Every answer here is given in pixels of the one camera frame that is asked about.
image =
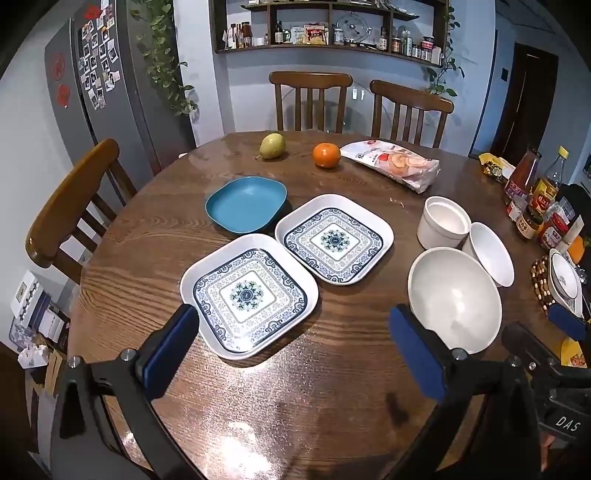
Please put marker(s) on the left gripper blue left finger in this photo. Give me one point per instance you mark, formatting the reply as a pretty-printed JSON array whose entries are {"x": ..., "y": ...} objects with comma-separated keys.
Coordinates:
[{"x": 164, "y": 350}]

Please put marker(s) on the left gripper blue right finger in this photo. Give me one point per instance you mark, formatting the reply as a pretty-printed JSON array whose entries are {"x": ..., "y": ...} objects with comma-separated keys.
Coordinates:
[{"x": 420, "y": 349}]

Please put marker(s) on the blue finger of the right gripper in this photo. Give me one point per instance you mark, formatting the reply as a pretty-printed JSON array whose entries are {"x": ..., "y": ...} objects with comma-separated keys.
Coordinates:
[{"x": 570, "y": 324}]

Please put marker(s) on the large white bowl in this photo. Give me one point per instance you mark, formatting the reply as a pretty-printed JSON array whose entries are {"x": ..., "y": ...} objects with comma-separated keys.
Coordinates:
[{"x": 451, "y": 294}]

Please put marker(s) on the medium white bowl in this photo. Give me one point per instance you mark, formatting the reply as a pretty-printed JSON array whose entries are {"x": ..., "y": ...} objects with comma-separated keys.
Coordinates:
[{"x": 484, "y": 245}]

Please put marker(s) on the patterned square plate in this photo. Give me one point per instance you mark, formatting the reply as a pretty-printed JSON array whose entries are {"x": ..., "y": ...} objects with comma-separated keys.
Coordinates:
[
  {"x": 336, "y": 238},
  {"x": 248, "y": 293}
]

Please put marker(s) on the blue square plate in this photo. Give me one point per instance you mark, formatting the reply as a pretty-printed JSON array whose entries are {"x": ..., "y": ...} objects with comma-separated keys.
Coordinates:
[{"x": 246, "y": 205}]

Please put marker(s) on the yellow chips bag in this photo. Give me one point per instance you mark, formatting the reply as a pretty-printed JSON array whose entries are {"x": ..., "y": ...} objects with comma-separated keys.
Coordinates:
[{"x": 571, "y": 354}]

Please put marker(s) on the patterned square dish on trivet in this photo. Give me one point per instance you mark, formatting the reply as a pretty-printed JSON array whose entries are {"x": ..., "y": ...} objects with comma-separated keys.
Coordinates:
[{"x": 576, "y": 306}]

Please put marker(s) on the white bowl with flower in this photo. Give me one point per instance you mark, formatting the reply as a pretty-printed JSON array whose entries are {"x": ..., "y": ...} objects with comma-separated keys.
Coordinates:
[{"x": 564, "y": 277}]

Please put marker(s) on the beaded wooden trivet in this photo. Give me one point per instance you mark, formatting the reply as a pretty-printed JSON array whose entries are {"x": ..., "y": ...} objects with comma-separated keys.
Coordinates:
[{"x": 539, "y": 274}]

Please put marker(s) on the orange fruit with leaf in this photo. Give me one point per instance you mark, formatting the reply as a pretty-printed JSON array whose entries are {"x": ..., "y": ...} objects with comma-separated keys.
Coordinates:
[{"x": 576, "y": 250}]

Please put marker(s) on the red chili jar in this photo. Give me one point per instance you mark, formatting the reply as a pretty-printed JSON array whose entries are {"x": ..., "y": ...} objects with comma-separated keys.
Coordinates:
[{"x": 556, "y": 223}]

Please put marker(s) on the dark sauce jar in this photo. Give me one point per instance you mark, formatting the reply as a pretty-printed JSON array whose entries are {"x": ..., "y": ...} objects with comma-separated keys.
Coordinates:
[{"x": 529, "y": 223}]

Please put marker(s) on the white ceramic cup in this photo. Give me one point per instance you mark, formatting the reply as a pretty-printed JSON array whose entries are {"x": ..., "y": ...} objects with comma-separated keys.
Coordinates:
[{"x": 444, "y": 223}]

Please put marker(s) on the red sauce bottle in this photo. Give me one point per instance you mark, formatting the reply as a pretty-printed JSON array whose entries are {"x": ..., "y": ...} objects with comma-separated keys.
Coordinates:
[{"x": 518, "y": 185}]

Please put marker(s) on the yellow snack packet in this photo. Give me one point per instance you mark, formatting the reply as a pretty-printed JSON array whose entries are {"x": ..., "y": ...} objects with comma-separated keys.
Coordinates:
[{"x": 495, "y": 167}]

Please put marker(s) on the wooden chair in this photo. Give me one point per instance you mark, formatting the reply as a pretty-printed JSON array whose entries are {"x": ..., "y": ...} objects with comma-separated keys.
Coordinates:
[
  {"x": 410, "y": 108},
  {"x": 310, "y": 89},
  {"x": 58, "y": 219}
]

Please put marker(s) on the white snack bag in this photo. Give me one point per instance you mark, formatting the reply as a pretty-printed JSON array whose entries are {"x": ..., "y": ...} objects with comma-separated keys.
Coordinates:
[{"x": 400, "y": 164}]

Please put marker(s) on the orange tangerine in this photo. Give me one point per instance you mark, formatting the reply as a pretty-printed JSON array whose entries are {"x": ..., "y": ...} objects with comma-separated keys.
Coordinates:
[{"x": 326, "y": 155}]

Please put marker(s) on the green pear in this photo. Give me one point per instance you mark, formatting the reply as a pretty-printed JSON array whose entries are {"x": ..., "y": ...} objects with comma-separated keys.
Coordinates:
[{"x": 272, "y": 146}]

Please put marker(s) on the wooden chair back right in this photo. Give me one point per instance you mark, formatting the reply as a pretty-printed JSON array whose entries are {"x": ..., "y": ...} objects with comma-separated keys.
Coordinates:
[{"x": 410, "y": 108}]

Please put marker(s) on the green plant on shelf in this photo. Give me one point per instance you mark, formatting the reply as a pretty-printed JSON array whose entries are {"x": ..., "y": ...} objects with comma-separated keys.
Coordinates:
[{"x": 447, "y": 65}]

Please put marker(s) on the grey refrigerator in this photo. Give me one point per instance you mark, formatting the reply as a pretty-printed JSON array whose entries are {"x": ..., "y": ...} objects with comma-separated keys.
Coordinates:
[{"x": 99, "y": 89}]

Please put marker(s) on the hanging green vine plant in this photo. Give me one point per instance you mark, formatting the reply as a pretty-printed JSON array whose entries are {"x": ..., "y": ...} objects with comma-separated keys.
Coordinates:
[{"x": 157, "y": 44}]

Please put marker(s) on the wooden chair back left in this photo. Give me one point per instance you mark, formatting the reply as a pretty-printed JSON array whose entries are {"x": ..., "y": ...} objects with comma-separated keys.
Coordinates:
[{"x": 310, "y": 89}]

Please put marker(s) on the wooden wall shelf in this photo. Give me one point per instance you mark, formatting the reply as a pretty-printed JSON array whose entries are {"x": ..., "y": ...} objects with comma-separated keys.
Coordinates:
[{"x": 381, "y": 27}]

